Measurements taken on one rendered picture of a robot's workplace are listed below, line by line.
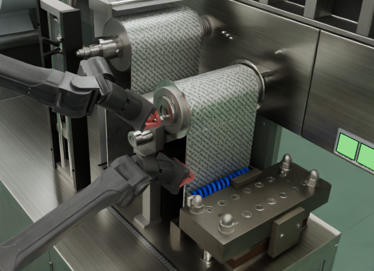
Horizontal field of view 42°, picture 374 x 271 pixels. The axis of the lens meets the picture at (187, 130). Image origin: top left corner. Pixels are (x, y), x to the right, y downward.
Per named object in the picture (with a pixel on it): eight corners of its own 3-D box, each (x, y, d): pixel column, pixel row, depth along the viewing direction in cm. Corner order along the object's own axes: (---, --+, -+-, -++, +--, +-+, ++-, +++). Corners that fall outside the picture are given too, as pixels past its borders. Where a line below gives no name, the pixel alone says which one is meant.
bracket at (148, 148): (132, 221, 137) (131, 124, 122) (151, 212, 140) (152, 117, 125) (142, 230, 133) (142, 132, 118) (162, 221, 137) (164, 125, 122)
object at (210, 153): (182, 197, 127) (186, 135, 118) (247, 168, 141) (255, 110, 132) (184, 198, 127) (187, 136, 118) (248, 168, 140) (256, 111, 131)
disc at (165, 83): (152, 123, 128) (153, 70, 121) (153, 123, 128) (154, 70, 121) (187, 148, 119) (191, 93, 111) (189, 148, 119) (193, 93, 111)
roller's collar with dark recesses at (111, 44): (91, 57, 133) (90, 34, 130) (111, 53, 136) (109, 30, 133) (103, 65, 128) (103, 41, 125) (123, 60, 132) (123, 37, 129)
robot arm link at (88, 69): (65, 119, 102) (73, 88, 97) (50, 82, 108) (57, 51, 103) (118, 116, 109) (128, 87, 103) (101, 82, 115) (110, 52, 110)
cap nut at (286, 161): (276, 166, 140) (279, 153, 138) (285, 162, 142) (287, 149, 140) (286, 172, 138) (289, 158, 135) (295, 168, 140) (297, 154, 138)
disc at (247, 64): (222, 100, 142) (227, 52, 135) (224, 99, 143) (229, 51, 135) (259, 121, 133) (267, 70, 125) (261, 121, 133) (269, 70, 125)
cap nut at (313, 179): (303, 182, 134) (305, 168, 132) (311, 177, 136) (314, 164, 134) (313, 188, 131) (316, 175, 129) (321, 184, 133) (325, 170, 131)
